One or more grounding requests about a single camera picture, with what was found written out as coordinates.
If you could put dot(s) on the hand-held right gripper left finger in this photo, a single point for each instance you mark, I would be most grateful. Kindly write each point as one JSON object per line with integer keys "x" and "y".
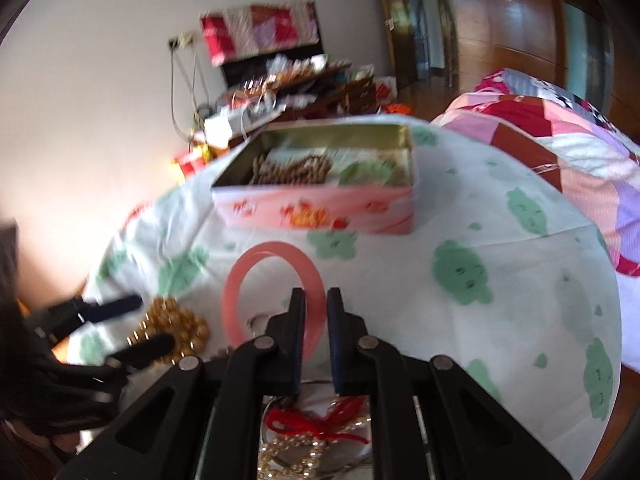
{"x": 296, "y": 340}

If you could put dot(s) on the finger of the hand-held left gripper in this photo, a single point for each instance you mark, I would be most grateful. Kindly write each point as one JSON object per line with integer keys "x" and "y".
{"x": 147, "y": 347}
{"x": 120, "y": 305}

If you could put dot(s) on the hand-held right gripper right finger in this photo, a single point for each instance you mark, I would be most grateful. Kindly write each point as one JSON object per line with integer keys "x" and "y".
{"x": 337, "y": 350}

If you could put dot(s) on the pink bangle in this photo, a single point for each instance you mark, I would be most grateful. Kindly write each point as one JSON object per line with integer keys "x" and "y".
{"x": 230, "y": 290}

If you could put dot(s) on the silver bangle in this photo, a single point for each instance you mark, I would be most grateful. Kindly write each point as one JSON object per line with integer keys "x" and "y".
{"x": 350, "y": 462}

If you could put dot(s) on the pink tin box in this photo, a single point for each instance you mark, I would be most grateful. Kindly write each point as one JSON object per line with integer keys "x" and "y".
{"x": 310, "y": 210}

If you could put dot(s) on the green cloud print tablecloth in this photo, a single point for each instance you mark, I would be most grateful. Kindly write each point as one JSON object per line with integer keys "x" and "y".
{"x": 450, "y": 310}

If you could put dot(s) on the red and yellow bag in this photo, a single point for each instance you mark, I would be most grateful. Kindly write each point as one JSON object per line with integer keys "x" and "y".
{"x": 192, "y": 162}

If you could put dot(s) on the green jade bangle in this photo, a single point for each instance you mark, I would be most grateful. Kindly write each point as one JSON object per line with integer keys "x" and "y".
{"x": 365, "y": 172}

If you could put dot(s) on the white cardboard box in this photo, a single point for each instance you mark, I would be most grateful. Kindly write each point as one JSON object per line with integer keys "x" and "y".
{"x": 225, "y": 122}

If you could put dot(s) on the orange cloth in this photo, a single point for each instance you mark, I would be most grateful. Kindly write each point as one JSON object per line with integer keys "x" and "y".
{"x": 400, "y": 109}

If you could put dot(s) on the wooden television cabinet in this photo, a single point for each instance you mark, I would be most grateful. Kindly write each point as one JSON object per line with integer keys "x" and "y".
{"x": 350, "y": 95}

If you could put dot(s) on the black television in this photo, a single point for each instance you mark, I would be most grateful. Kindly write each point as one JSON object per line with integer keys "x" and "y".
{"x": 240, "y": 72}

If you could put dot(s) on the white paper bag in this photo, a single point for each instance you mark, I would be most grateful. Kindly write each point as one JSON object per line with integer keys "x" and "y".
{"x": 387, "y": 87}

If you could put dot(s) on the pink patchwork quilt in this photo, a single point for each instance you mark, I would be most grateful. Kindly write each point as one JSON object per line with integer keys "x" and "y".
{"x": 550, "y": 135}

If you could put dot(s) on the red patchwork television cover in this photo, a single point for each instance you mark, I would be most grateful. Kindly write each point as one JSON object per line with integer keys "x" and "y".
{"x": 260, "y": 30}

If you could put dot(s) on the wooden door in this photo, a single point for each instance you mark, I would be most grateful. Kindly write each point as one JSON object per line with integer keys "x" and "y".
{"x": 385, "y": 20}

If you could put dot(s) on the brown wooden wardrobe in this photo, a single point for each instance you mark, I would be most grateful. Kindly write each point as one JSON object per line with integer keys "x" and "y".
{"x": 500, "y": 35}

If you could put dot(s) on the wall socket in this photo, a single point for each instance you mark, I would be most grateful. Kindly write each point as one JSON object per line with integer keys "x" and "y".
{"x": 181, "y": 41}

